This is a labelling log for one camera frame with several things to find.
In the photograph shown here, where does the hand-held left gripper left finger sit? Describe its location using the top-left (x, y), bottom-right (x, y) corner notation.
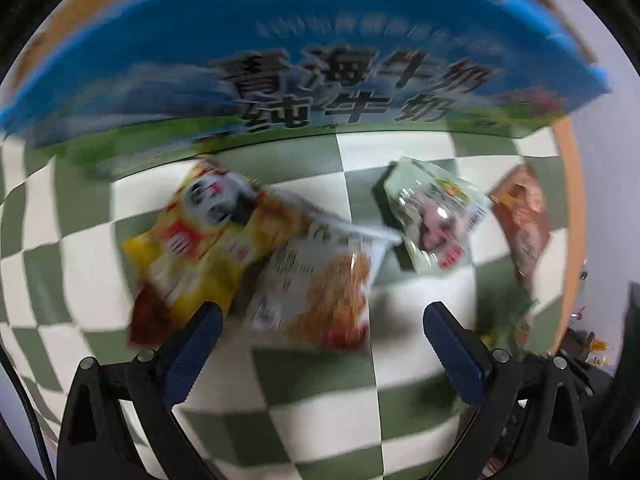
top-left (59, 301), bottom-right (224, 480)

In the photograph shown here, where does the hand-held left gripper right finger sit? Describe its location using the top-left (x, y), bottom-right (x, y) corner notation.
top-left (422, 301), bottom-right (588, 480)

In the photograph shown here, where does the green candy packet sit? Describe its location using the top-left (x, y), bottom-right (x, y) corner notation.
top-left (477, 299), bottom-right (544, 357)

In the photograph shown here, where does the yellow panda snack packet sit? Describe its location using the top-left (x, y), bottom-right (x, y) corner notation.
top-left (122, 157), bottom-right (312, 349)

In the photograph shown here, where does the pale green snack packet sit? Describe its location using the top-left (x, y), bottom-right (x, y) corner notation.
top-left (382, 156), bottom-right (494, 276)

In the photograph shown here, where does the white packet with orange picture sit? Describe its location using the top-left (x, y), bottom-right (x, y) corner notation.
top-left (245, 210), bottom-right (404, 351)

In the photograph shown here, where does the brown snack packet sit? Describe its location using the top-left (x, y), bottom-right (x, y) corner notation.
top-left (487, 162), bottom-right (554, 292)

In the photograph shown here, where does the blue printed cardboard box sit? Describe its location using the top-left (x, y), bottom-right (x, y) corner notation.
top-left (0, 0), bottom-right (614, 179)

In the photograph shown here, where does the green white checkered mat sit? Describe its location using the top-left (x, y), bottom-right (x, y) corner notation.
top-left (0, 125), bottom-right (589, 480)

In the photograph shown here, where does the black cable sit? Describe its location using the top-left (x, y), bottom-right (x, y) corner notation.
top-left (0, 347), bottom-right (57, 480)

